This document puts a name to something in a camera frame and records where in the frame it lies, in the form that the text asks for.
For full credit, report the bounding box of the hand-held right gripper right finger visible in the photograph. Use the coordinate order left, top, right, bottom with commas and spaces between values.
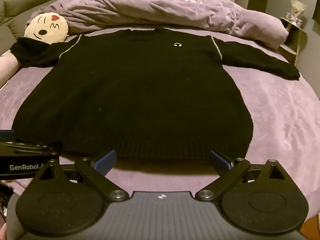
195, 150, 293, 202

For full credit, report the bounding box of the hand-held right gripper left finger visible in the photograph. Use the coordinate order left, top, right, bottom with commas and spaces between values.
32, 149, 129, 202

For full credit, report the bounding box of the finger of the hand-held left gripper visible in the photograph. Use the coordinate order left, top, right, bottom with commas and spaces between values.
0, 129, 15, 142
0, 141, 60, 158

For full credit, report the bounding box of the black knit sweater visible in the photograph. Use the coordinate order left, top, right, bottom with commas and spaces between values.
11, 27, 300, 162

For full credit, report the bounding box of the pale pink pillow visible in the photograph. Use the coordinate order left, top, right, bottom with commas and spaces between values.
0, 51, 20, 88

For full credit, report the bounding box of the yellow kissing face pillow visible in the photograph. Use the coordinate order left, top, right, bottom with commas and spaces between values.
24, 14, 69, 45

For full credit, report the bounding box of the yellow side table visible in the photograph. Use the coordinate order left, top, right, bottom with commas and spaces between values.
278, 17, 308, 66

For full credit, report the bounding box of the purple duvet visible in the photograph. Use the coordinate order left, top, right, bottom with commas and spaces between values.
30, 0, 289, 50

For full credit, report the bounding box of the wrapped flower bouquet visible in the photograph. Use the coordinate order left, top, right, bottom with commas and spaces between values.
286, 0, 307, 26

